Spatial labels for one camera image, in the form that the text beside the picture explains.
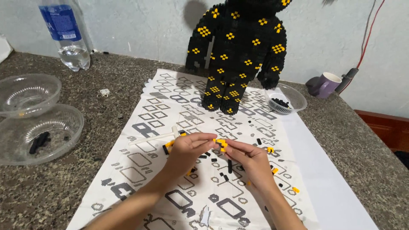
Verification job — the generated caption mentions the person's right hand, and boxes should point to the person's right hand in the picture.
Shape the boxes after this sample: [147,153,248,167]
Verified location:
[223,139,279,193]

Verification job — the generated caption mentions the person's left hand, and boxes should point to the person's left hand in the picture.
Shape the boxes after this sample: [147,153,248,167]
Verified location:
[164,132,221,180]

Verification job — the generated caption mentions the yellow brick assembly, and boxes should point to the yellow brick assembly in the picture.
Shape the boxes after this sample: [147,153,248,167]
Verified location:
[213,138,228,153]

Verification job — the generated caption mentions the black yellow brick strip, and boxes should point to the black yellow brick strip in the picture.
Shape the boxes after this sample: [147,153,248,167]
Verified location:
[162,130,188,156]

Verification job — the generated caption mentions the scattered black loose bricks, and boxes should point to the scattered black loose bricks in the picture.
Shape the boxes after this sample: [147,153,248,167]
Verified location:
[196,119,285,190]

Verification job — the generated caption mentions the white brick separator tool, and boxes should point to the white brick separator tool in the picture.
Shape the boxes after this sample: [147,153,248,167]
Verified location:
[128,125,181,146]

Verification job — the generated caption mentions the printed building instruction sheet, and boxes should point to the printed building instruction sheet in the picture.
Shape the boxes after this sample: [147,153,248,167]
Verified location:
[65,68,321,230]

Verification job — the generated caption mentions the heap of tiny black bricks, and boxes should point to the heap of tiny black bricks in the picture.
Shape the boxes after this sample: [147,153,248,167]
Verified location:
[270,97,292,111]

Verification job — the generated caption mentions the plain white paper sheet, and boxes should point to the plain white paper sheet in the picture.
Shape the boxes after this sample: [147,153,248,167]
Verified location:
[280,111,380,230]

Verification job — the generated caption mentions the clear plastic bowl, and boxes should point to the clear plastic bowl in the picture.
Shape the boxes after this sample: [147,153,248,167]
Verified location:
[0,103,85,166]
[0,73,62,119]
[264,83,308,116]

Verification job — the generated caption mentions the purple mug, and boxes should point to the purple mug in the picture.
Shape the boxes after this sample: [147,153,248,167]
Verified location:
[308,72,343,99]

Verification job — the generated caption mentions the black yellow brick bear figure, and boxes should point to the black yellow brick bear figure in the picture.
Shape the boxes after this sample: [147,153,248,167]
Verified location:
[185,0,293,116]

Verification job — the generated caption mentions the brown wooden furniture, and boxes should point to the brown wooden furniture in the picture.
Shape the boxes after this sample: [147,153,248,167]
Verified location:
[354,109,409,153]

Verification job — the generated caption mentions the black brick pieces clump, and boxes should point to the black brick pieces clump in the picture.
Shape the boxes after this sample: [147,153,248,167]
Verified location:
[29,131,52,155]

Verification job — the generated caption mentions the clear water bottle blue label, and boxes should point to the clear water bottle blue label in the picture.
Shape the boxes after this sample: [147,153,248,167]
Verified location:
[36,0,92,73]

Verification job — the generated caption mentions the white object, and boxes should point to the white object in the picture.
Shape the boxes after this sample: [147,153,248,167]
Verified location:
[0,34,14,64]

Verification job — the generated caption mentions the grey plug handle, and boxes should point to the grey plug handle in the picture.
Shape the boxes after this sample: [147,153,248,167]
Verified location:
[334,67,360,94]

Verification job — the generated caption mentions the red cable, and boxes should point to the red cable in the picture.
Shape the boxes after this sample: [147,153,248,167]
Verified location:
[338,0,386,95]

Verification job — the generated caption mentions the grey cable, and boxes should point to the grey cable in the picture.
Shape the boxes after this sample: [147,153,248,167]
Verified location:
[360,0,377,61]

